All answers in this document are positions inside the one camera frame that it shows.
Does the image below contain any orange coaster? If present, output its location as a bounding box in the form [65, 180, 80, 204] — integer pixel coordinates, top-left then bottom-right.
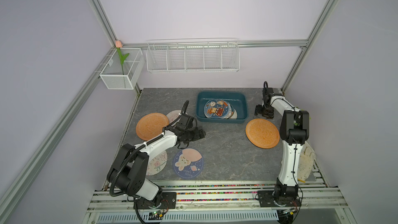
[245, 119, 280, 149]
[136, 113, 169, 141]

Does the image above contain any white butterfly coaster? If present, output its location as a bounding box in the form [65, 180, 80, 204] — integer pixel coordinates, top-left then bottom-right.
[230, 110, 237, 119]

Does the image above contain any purple pink bunny coaster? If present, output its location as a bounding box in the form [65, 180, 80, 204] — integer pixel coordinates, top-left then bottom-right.
[173, 148, 204, 179]

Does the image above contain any teal plastic storage box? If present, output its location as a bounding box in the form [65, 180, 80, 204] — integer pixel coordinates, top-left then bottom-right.
[196, 91, 248, 123]

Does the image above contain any small blue coaster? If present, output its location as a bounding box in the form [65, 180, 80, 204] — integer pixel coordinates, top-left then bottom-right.
[204, 99, 235, 119]

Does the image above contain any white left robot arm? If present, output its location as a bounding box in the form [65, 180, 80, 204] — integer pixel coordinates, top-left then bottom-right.
[107, 113, 206, 205]

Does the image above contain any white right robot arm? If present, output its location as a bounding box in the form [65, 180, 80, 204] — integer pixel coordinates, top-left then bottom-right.
[255, 82, 309, 200]

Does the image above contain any white mesh box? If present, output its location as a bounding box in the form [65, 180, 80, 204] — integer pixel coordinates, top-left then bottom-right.
[100, 48, 145, 90]

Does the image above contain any pink striped bunny coaster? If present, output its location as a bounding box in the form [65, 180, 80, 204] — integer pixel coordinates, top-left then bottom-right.
[166, 110, 181, 125]

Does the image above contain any white pink floral coaster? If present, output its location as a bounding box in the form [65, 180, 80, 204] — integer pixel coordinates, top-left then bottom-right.
[146, 151, 168, 176]

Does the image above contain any pink artificial tulip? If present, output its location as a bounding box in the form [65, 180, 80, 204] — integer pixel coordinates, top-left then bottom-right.
[115, 40, 130, 75]

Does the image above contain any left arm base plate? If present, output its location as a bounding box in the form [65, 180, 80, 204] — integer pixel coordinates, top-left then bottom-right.
[135, 191, 177, 209]

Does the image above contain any white wire basket shelf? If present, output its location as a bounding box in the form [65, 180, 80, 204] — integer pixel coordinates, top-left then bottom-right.
[146, 38, 240, 73]

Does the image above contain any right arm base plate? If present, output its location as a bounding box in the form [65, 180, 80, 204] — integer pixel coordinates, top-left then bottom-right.
[256, 190, 301, 207]

